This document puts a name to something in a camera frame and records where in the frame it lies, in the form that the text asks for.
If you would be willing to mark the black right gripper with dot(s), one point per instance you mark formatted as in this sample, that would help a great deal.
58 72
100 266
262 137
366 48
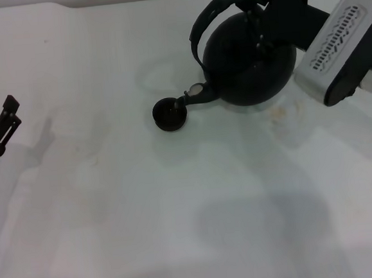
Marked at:
292 21

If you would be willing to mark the black round teapot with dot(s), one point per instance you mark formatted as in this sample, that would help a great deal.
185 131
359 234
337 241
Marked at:
248 76

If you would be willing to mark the small black teacup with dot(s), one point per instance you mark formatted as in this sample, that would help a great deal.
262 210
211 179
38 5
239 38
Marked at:
170 121

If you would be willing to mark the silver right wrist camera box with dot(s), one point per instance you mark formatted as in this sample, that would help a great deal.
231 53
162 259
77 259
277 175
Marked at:
343 52

